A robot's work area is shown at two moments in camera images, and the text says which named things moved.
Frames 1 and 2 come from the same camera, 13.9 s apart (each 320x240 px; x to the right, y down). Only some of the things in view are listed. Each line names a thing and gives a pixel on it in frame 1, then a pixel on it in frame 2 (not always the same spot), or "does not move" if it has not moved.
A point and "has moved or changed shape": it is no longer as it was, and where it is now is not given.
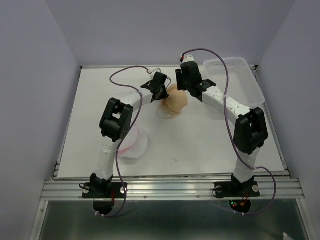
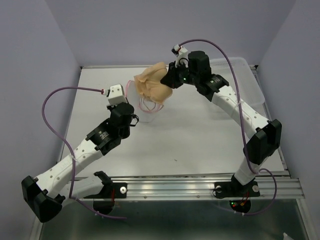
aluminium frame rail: (171, 189) does not move
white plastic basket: (243, 86) does not move
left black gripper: (164, 95) → (111, 107)
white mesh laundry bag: (134, 145) → (145, 109)
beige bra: (177, 100) has moved or changed shape
